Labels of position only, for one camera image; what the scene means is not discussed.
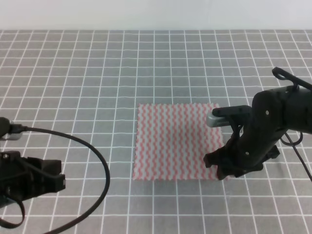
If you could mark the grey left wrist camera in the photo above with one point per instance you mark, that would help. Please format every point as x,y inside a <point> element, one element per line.
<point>9,130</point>

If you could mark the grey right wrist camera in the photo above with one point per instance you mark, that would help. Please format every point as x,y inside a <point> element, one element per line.
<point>228,116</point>

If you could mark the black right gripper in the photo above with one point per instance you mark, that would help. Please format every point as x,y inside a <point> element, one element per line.
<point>246,154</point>

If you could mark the pink white wavy striped towel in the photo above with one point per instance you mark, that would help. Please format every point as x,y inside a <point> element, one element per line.
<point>172,140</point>

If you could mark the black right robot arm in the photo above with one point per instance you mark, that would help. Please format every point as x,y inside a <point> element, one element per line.
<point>284,108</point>

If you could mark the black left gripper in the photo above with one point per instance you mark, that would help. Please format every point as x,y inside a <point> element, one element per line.
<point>24,178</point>

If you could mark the grey checked tablecloth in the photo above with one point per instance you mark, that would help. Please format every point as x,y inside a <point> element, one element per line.
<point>89,84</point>

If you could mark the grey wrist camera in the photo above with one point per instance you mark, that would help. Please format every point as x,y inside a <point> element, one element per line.
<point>9,130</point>
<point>228,116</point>

